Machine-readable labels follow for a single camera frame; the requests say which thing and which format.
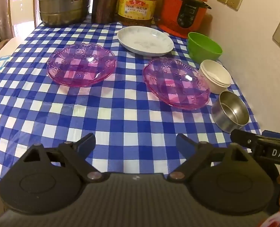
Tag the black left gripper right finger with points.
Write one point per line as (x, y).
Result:
(226, 180)

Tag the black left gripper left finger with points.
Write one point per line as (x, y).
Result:
(45, 180)

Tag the stainless steel bowl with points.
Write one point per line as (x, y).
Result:
(229, 112)

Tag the white plastic bowl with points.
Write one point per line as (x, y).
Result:
(216, 76)

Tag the purple plastic plate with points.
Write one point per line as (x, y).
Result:
(81, 65)
(177, 84)

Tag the green plastic bowl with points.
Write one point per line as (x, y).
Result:
(201, 47)

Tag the blue white checkered tablecloth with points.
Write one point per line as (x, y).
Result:
(135, 131)

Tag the white ceramic plate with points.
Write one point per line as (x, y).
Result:
(145, 41)

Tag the red electric pressure cooker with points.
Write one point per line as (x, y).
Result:
(180, 17)

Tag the stainless steel steamer pot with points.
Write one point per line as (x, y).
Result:
(56, 13)

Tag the brown cylindrical canister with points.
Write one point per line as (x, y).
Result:
(103, 11)

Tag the large cooking oil bottle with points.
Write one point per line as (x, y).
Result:
(136, 12)

